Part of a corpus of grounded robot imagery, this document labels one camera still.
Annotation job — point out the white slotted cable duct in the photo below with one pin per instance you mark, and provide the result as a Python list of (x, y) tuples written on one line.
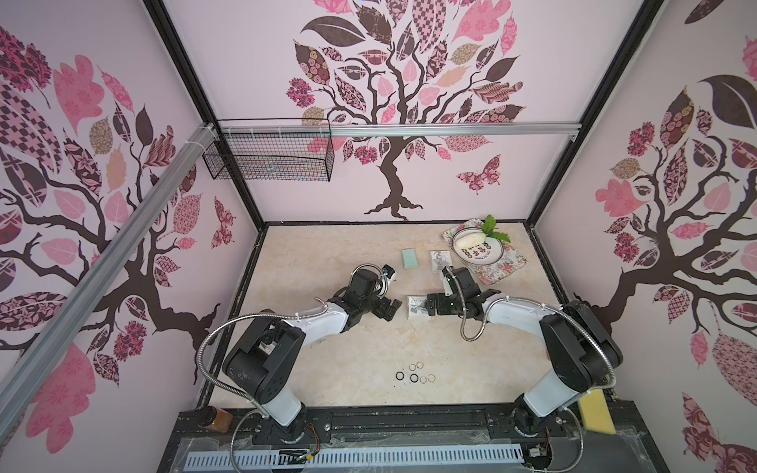
[(357, 457)]

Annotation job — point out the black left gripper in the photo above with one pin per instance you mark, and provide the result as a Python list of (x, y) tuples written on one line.
[(382, 312)]

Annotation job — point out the black corner frame post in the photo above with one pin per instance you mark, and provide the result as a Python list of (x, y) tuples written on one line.
[(628, 50)]

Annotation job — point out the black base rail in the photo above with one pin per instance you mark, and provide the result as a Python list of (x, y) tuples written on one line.
[(325, 426)]

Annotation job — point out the black wire basket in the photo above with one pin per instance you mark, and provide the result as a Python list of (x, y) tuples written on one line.
[(272, 149)]

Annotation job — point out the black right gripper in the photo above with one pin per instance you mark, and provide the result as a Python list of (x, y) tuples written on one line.
[(444, 303)]

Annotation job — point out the clear plastic ring bag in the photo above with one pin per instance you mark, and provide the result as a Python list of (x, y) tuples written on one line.
[(440, 259)]

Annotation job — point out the floral rectangular tray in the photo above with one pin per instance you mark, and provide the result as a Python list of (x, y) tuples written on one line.
[(492, 274)]

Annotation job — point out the white round printed plate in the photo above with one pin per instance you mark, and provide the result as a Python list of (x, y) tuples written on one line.
[(473, 246)]

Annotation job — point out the rear aluminium rail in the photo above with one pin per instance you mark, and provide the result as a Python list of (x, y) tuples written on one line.
[(407, 130)]

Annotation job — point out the brown bottle left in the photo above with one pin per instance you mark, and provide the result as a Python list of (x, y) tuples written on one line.
[(214, 419)]

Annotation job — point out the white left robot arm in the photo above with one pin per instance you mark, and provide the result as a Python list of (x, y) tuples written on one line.
[(262, 360)]

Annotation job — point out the left aluminium rail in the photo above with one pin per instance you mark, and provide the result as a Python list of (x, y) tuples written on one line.
[(24, 380)]

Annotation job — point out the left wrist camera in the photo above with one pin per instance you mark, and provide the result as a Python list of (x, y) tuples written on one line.
[(386, 277)]

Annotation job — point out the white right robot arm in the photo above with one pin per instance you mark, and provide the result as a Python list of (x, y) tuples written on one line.
[(581, 351)]

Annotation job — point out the white toy radish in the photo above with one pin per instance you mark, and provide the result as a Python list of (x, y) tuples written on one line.
[(488, 229)]

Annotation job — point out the yellow sponge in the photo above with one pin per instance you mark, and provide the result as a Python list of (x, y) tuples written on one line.
[(595, 413)]

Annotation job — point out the aluminium rail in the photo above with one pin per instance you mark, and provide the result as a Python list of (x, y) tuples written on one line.
[(407, 130), (24, 380)]

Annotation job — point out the mint green box lid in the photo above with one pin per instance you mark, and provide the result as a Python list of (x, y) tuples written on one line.
[(409, 258)]

